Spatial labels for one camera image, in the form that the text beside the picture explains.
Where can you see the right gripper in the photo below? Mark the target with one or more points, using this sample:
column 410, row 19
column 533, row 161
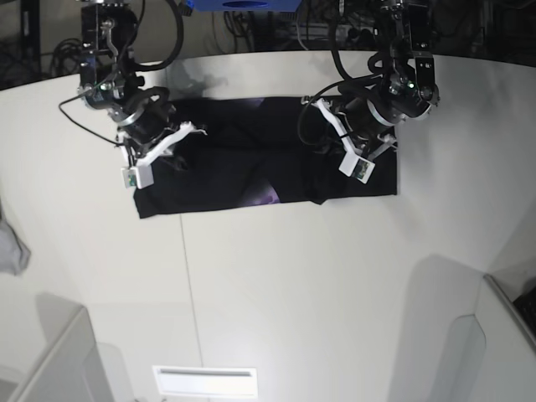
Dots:
column 146, row 115

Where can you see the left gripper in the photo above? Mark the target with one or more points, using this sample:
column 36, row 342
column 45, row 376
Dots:
column 370, row 120

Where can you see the black T-shirt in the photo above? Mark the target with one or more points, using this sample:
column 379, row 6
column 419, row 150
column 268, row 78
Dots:
column 229, row 180

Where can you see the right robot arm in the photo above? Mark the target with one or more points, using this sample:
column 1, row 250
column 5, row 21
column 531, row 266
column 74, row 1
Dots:
column 111, row 78

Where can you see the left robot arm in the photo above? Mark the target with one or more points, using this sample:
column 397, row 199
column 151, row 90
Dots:
column 402, row 64

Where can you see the blue box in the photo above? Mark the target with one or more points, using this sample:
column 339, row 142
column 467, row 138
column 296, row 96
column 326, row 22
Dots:
column 287, row 6

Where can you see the grey cloth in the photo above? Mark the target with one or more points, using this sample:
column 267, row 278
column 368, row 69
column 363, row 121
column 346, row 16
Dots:
column 15, row 255

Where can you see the black keyboard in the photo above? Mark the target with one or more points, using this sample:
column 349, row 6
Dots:
column 526, row 307

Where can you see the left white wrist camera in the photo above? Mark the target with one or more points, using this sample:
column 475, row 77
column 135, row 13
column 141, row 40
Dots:
column 353, row 165

